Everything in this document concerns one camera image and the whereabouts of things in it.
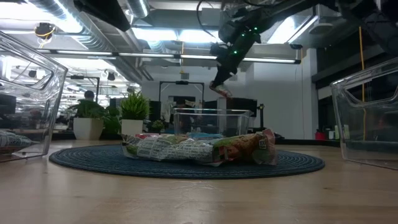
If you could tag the white bottle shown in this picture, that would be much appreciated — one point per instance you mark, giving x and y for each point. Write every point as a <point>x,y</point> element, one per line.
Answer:
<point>331,135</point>

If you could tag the spiky green plant white pot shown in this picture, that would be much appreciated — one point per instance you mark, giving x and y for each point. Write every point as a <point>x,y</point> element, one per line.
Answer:
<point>134,107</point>

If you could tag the silver blue red granola bar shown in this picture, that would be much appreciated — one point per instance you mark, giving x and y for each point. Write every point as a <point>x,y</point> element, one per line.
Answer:
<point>224,91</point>

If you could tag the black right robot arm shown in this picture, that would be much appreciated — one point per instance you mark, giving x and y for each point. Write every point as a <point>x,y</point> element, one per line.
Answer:
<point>379,28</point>

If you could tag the small green potted plant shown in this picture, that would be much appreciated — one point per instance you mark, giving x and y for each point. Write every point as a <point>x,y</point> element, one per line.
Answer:
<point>158,125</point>

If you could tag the leafy green plant white pot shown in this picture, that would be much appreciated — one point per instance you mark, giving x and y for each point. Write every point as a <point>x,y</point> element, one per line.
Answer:
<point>88,127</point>

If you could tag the clear plastic bin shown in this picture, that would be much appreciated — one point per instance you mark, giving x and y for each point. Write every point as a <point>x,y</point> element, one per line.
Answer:
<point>337,102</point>
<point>178,124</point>
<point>59,81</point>

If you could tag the round dark blue woven placemat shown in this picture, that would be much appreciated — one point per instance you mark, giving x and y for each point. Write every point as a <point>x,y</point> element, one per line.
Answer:
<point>93,161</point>

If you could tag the black stand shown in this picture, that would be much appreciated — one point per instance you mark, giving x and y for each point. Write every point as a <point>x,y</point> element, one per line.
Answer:
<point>261,115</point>

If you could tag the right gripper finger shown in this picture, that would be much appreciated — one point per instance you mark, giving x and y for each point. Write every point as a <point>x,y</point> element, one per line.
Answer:
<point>219,79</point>
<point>230,76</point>

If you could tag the red container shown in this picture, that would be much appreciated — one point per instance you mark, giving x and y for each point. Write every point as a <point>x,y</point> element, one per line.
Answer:
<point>319,135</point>

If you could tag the grey wall speaker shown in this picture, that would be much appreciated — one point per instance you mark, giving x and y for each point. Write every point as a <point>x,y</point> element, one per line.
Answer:
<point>184,76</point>

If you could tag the long strip light bar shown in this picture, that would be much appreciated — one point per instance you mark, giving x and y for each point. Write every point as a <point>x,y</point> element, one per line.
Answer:
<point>146,55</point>

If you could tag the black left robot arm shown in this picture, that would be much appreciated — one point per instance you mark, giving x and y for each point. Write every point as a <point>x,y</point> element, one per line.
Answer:
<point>105,12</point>

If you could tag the dark leafy green plant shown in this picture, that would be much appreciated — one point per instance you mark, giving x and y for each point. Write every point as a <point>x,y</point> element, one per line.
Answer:
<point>112,121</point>

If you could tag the black track spotlight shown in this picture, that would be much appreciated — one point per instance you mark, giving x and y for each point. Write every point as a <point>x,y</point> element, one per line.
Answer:
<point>111,76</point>

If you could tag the green red Chewy granola bar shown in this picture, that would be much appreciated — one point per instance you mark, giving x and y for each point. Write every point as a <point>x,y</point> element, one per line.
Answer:
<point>242,149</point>
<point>168,151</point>

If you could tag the black monitor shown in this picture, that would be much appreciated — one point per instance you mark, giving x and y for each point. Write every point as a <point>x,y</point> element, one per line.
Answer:
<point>242,104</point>

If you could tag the black dome camera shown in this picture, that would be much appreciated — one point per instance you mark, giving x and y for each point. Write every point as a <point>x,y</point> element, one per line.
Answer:
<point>296,46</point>

